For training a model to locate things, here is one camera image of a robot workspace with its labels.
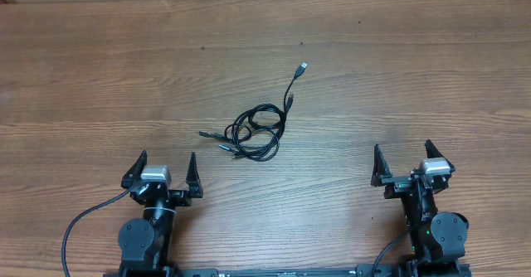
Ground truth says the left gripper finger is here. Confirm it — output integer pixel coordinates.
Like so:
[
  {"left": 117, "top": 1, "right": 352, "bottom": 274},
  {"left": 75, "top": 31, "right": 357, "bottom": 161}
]
[
  {"left": 186, "top": 153, "right": 203, "bottom": 198},
  {"left": 120, "top": 150, "right": 148, "bottom": 188}
]

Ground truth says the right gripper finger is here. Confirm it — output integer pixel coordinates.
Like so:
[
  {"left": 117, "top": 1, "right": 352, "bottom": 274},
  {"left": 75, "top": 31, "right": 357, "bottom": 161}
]
[
  {"left": 424, "top": 139, "right": 444, "bottom": 158},
  {"left": 371, "top": 144, "right": 392, "bottom": 187}
]

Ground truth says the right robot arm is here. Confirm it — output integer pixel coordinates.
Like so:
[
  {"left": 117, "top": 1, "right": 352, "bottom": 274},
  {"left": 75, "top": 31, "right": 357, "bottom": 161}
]
[{"left": 370, "top": 140, "right": 471, "bottom": 276}]

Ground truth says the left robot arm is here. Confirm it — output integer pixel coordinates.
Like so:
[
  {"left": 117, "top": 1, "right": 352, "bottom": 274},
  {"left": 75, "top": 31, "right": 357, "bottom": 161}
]
[{"left": 118, "top": 151, "right": 203, "bottom": 276}]

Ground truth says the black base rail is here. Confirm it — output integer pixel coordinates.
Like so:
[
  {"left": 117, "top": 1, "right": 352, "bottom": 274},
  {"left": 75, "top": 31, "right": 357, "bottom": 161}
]
[{"left": 103, "top": 263, "right": 472, "bottom": 277}]

